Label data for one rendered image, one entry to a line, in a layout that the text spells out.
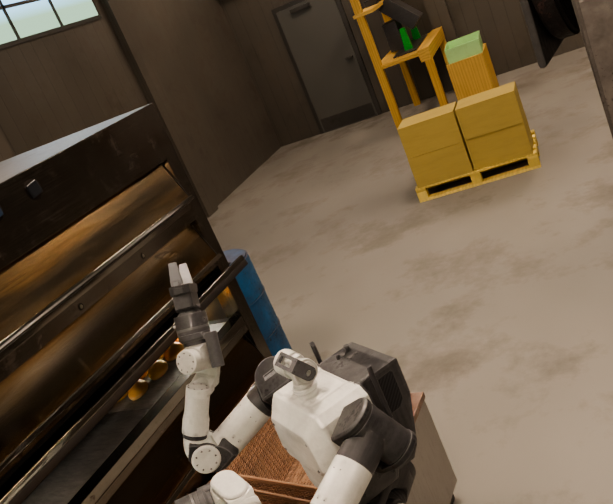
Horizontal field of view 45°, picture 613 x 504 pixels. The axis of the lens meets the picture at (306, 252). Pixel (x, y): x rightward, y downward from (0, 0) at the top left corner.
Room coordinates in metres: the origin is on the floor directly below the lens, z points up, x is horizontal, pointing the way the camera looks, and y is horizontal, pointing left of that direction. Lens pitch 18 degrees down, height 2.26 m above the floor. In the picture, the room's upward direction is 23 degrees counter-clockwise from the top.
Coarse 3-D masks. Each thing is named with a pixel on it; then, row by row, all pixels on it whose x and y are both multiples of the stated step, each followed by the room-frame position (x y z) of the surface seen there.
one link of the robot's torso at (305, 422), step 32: (352, 352) 1.72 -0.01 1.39; (288, 384) 1.69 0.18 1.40; (320, 384) 1.62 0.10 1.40; (352, 384) 1.56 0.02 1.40; (384, 384) 1.57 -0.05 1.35; (288, 416) 1.58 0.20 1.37; (320, 416) 1.49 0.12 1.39; (288, 448) 1.62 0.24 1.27; (320, 448) 1.47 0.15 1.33; (320, 480) 1.54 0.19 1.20; (384, 480) 1.53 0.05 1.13
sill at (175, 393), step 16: (240, 320) 2.83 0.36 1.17; (224, 336) 2.72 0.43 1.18; (176, 384) 2.46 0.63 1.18; (160, 400) 2.39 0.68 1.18; (176, 400) 2.39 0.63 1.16; (144, 416) 2.32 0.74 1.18; (160, 416) 2.31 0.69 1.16; (144, 432) 2.23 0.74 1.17; (128, 448) 2.15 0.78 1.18; (112, 464) 2.09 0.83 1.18; (96, 480) 2.03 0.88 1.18; (112, 480) 2.05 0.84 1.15; (80, 496) 1.98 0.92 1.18; (96, 496) 1.99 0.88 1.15
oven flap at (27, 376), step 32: (160, 256) 2.65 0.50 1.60; (192, 256) 2.75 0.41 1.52; (128, 288) 2.46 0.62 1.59; (160, 288) 2.54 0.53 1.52; (96, 320) 2.29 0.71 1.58; (128, 320) 2.36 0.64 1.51; (64, 352) 2.14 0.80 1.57; (96, 352) 2.20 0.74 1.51; (0, 384) 1.96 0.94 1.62; (32, 384) 2.01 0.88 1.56; (64, 384) 2.06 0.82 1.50; (0, 416) 1.89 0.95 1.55; (32, 416) 1.94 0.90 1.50; (0, 448) 1.83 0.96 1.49
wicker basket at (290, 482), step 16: (272, 432) 2.63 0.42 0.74; (256, 448) 2.53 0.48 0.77; (272, 448) 2.58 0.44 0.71; (256, 464) 2.47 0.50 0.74; (272, 464) 2.52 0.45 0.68; (288, 464) 2.58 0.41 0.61; (256, 480) 2.27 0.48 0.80; (272, 480) 2.24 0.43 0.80; (288, 480) 2.51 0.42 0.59; (304, 480) 2.46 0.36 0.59; (304, 496) 2.37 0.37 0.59
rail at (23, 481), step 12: (168, 336) 2.29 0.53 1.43; (156, 348) 2.23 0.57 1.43; (144, 360) 2.17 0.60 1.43; (132, 372) 2.11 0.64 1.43; (120, 384) 2.06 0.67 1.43; (108, 396) 2.01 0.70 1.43; (96, 408) 1.96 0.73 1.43; (84, 420) 1.91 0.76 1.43; (72, 432) 1.87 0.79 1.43; (60, 444) 1.82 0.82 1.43; (48, 456) 1.78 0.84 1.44; (36, 468) 1.74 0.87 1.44; (24, 480) 1.70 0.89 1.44; (12, 492) 1.67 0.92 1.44
